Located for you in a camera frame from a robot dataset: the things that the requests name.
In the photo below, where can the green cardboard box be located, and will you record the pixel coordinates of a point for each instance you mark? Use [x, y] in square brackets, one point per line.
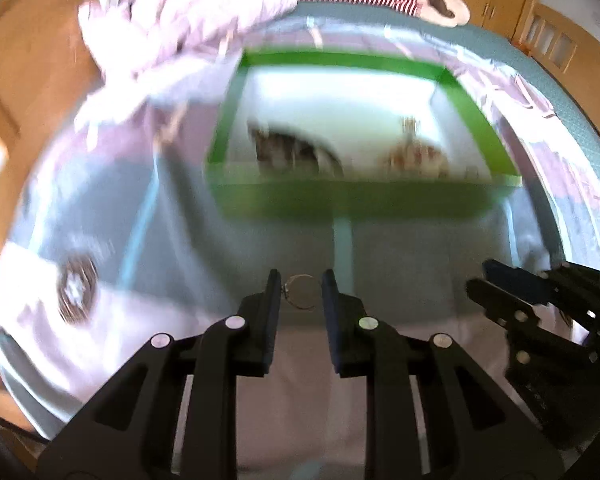
[350, 200]

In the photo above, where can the grey and pink bed sheet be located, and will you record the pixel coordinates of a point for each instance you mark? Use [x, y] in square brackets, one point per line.
[180, 220]

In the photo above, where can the wooden wardrobe door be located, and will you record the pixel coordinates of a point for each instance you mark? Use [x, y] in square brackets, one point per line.
[30, 85]

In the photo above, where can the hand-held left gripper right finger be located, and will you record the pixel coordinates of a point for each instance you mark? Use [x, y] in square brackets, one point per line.
[330, 320]

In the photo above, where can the white wristwatch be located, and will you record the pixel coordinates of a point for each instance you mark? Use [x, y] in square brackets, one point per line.
[409, 130]

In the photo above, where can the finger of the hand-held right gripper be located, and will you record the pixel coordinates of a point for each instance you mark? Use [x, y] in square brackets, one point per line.
[500, 307]
[520, 282]

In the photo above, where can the pink quilt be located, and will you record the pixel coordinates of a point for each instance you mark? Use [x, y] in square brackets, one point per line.
[180, 10]

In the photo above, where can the black wristwatch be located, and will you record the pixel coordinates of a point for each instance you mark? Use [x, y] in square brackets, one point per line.
[310, 147]

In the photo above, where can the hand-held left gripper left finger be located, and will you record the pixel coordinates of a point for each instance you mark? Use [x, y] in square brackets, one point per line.
[274, 320]

